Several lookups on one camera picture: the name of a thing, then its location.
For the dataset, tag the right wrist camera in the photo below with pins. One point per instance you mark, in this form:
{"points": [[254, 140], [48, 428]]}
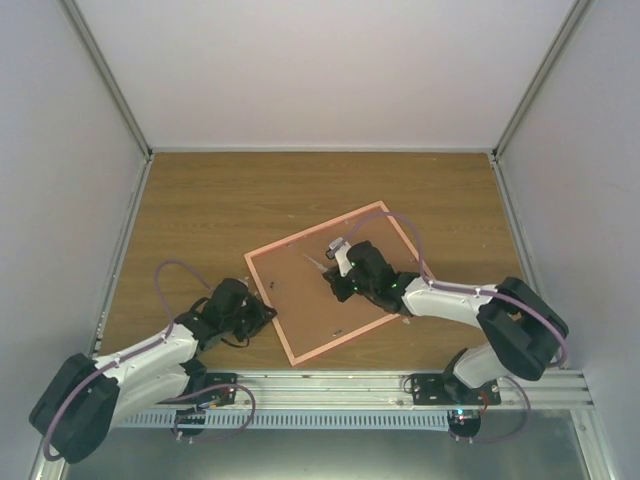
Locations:
{"points": [[337, 250]]}

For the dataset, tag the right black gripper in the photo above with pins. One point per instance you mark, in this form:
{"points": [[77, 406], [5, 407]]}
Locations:
{"points": [[342, 293]]}

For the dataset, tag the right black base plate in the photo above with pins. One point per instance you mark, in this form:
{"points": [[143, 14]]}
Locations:
{"points": [[438, 389]]}

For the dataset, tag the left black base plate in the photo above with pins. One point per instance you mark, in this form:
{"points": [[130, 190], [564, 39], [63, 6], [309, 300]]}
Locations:
{"points": [[223, 395]]}

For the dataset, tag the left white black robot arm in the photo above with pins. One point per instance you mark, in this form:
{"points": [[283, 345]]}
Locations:
{"points": [[88, 397]]}

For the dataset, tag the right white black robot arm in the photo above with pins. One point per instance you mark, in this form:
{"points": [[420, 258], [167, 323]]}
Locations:
{"points": [[524, 335]]}

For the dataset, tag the grey slotted cable duct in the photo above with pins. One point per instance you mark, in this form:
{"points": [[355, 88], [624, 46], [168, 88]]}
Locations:
{"points": [[320, 419]]}

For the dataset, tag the aluminium mounting rail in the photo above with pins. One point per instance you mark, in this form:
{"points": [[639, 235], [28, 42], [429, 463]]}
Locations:
{"points": [[350, 390]]}

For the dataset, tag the vertical aluminium post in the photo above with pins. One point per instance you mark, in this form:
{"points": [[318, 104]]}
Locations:
{"points": [[80, 25], [576, 13]]}

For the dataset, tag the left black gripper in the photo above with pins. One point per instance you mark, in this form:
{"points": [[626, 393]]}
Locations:
{"points": [[260, 317]]}

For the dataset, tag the left vertical aluminium post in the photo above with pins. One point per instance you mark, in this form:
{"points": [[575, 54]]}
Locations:
{"points": [[80, 25]]}

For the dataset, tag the long clear glass shard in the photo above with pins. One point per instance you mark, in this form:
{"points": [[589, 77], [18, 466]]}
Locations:
{"points": [[317, 264]]}

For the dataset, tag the right vertical aluminium post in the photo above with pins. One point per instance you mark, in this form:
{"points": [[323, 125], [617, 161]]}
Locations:
{"points": [[576, 13]]}

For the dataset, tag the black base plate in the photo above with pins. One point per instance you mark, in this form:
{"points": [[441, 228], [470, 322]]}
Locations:
{"points": [[223, 395], [438, 389]]}

